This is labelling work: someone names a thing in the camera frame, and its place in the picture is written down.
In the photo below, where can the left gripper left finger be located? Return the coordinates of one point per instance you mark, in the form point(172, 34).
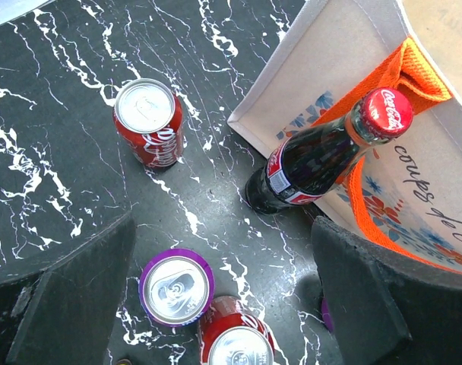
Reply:
point(59, 306)

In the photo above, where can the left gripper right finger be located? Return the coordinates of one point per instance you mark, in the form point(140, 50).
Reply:
point(387, 308)

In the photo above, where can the beige canvas bag orange handles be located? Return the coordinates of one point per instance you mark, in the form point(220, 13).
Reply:
point(392, 71)

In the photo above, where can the purple soda can front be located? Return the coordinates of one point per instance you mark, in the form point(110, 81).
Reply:
point(326, 316)

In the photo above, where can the purple soda can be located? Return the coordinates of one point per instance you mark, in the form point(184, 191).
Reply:
point(176, 287)
point(326, 316)

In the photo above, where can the yellow tape roll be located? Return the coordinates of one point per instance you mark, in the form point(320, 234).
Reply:
point(123, 362)

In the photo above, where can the purple soda can left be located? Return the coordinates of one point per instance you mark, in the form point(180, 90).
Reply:
point(176, 287)

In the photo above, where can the red cola can left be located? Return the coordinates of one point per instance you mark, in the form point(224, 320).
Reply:
point(230, 334)

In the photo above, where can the red cola can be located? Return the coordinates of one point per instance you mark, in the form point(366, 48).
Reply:
point(230, 334)
point(149, 117)

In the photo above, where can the glass cola bottle red cap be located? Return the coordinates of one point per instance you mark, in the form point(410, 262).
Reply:
point(317, 160)

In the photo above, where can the red cola can back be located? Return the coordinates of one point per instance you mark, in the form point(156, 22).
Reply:
point(149, 117)

